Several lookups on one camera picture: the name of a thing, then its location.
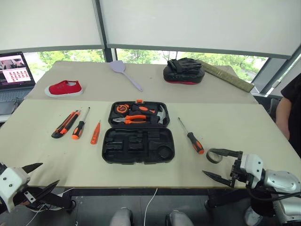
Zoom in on black red boxing pad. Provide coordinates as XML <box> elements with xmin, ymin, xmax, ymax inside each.
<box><xmin>162</xmin><ymin>57</ymin><xmax>206</xmax><ymax>85</ymax></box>

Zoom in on open laptop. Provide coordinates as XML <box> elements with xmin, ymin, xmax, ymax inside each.
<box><xmin>0</xmin><ymin>51</ymin><xmax>36</xmax><ymax>116</ymax></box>

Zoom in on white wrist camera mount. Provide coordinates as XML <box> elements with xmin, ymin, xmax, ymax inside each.
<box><xmin>0</xmin><ymin>166</ymin><xmax>32</xmax><ymax>213</ymax></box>
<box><xmin>239</xmin><ymin>153</ymin><xmax>264</xmax><ymax>189</ymax></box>

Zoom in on black orange screwdriver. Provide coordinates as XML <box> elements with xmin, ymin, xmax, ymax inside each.
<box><xmin>177</xmin><ymin>117</ymin><xmax>205</xmax><ymax>155</ymax></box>
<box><xmin>71</xmin><ymin>106</ymin><xmax>91</xmax><ymax>140</ymax></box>

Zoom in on orange voltage tester pen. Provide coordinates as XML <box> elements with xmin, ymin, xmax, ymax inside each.
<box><xmin>90</xmin><ymin>120</ymin><xmax>102</xmax><ymax>145</ymax></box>

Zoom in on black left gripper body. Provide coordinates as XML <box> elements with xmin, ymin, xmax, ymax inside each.
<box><xmin>13</xmin><ymin>187</ymin><xmax>41</xmax><ymax>208</ymax></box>

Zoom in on white sneaker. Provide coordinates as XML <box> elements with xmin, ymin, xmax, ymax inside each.
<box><xmin>244</xmin><ymin>206</ymin><xmax>264</xmax><ymax>226</ymax></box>

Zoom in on silver claw hammer black handle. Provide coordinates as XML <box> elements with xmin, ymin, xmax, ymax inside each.
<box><xmin>150</xmin><ymin>105</ymin><xmax>168</xmax><ymax>125</ymax></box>

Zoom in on grey rounded shape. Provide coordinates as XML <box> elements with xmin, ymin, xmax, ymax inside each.
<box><xmin>110</xmin><ymin>208</ymin><xmax>133</xmax><ymax>226</ymax></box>
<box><xmin>165</xmin><ymin>210</ymin><xmax>194</xmax><ymax>226</ymax></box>

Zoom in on black plastic tool case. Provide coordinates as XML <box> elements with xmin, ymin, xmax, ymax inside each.
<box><xmin>102</xmin><ymin>99</ymin><xmax>176</xmax><ymax>165</ymax></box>

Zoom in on grey window frame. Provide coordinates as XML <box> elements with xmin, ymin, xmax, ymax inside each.
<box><xmin>250</xmin><ymin>47</ymin><xmax>301</xmax><ymax>95</ymax></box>

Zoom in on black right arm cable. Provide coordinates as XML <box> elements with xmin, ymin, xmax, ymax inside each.
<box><xmin>246</xmin><ymin>187</ymin><xmax>301</xmax><ymax>206</ymax></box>

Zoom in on orange tape measure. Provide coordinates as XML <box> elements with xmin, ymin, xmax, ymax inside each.
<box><xmin>115</xmin><ymin>104</ymin><xmax>129</xmax><ymax>114</ymax></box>

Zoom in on thin white cable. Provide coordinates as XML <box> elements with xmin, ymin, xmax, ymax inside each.
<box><xmin>25</xmin><ymin>187</ymin><xmax>75</xmax><ymax>226</ymax></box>
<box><xmin>143</xmin><ymin>187</ymin><xmax>158</xmax><ymax>226</ymax></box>

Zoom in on black electrical tape roll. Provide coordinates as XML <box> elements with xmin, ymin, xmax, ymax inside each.
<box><xmin>206</xmin><ymin>147</ymin><xmax>224</xmax><ymax>164</ymax></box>

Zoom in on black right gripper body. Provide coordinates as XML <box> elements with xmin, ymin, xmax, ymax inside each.
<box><xmin>230</xmin><ymin>151</ymin><xmax>246</xmax><ymax>188</ymax></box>

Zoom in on black table foot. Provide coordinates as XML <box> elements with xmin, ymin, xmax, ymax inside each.
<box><xmin>204</xmin><ymin>188</ymin><xmax>248</xmax><ymax>209</ymax></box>
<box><xmin>35</xmin><ymin>188</ymin><xmax>77</xmax><ymax>214</ymax></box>

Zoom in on orange black utility knife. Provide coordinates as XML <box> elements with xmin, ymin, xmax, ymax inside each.
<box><xmin>51</xmin><ymin>110</ymin><xmax>81</xmax><ymax>139</ymax></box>

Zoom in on red canvas shoe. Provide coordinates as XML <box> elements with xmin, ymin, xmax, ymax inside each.
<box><xmin>44</xmin><ymin>80</ymin><xmax>84</xmax><ymax>98</ymax></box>

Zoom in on olive rolled mat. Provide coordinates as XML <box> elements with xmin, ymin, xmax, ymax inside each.
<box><xmin>201</xmin><ymin>62</ymin><xmax>255</xmax><ymax>93</ymax></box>

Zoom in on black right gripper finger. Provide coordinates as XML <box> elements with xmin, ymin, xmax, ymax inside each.
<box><xmin>202</xmin><ymin>170</ymin><xmax>232</xmax><ymax>188</ymax></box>
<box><xmin>208</xmin><ymin>148</ymin><xmax>243</xmax><ymax>158</ymax></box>

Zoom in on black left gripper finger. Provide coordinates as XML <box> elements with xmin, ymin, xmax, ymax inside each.
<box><xmin>32</xmin><ymin>179</ymin><xmax>61</xmax><ymax>202</ymax></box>
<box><xmin>21</xmin><ymin>162</ymin><xmax>44</xmax><ymax>175</ymax></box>

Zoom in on orange handled pliers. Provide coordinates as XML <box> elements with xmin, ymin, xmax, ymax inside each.
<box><xmin>112</xmin><ymin>114</ymin><xmax>149</xmax><ymax>125</ymax></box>

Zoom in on dark window post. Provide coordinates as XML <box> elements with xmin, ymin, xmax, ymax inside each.
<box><xmin>93</xmin><ymin>0</ymin><xmax>118</xmax><ymax>64</ymax></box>

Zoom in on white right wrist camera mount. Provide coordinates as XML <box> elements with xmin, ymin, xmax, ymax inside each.
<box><xmin>239</xmin><ymin>153</ymin><xmax>264</xmax><ymax>189</ymax></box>

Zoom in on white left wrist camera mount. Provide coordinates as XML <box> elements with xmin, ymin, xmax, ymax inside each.
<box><xmin>0</xmin><ymin>166</ymin><xmax>32</xmax><ymax>213</ymax></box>

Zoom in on lilac silicone spatula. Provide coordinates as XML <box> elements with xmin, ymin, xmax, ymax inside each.
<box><xmin>109</xmin><ymin>60</ymin><xmax>144</xmax><ymax>92</ymax></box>

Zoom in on person in black shirt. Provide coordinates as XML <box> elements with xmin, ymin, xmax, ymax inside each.
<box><xmin>280</xmin><ymin>73</ymin><xmax>301</xmax><ymax>163</ymax></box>

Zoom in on white roller blind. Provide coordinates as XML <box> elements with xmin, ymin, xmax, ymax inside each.
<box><xmin>98</xmin><ymin>0</ymin><xmax>301</xmax><ymax>60</ymax></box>
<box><xmin>0</xmin><ymin>0</ymin><xmax>105</xmax><ymax>54</ymax></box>

